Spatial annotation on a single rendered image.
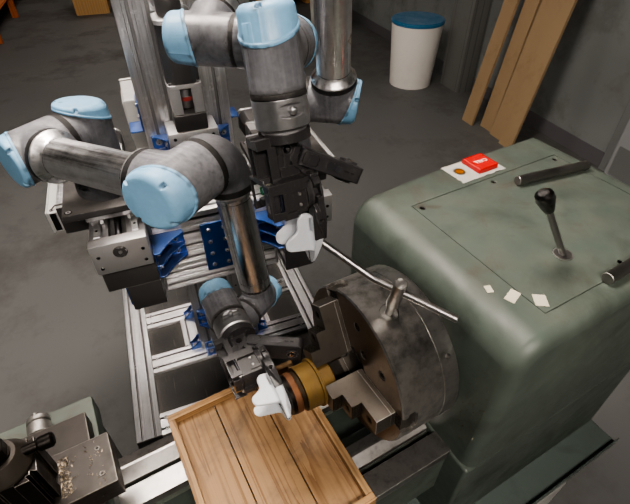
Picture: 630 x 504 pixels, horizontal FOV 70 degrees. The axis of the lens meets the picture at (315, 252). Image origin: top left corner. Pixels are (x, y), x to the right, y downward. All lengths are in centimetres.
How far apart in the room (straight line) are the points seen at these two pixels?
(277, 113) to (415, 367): 46
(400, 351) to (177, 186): 46
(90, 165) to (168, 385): 121
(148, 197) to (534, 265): 69
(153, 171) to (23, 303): 218
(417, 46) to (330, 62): 375
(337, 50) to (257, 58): 56
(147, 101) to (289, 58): 82
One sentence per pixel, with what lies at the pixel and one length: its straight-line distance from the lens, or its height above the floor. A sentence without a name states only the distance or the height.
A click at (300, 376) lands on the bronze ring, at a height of 112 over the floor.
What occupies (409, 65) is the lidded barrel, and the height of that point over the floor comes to 25.
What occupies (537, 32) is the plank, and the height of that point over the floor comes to 83.
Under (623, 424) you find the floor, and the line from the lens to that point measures 244.
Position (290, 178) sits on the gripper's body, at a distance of 63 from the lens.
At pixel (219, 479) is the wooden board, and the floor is 89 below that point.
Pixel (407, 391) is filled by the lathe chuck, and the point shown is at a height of 116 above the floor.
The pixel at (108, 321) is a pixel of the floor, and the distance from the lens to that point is 261.
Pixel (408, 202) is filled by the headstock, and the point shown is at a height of 126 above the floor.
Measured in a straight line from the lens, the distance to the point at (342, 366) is 93.
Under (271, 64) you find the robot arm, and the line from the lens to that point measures 59.
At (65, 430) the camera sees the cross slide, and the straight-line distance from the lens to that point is 107.
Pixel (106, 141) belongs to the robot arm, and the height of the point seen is 130.
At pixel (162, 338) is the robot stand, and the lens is 215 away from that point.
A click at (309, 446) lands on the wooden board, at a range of 103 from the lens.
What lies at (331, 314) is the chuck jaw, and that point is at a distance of 84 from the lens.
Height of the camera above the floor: 182
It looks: 41 degrees down
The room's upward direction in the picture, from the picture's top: straight up
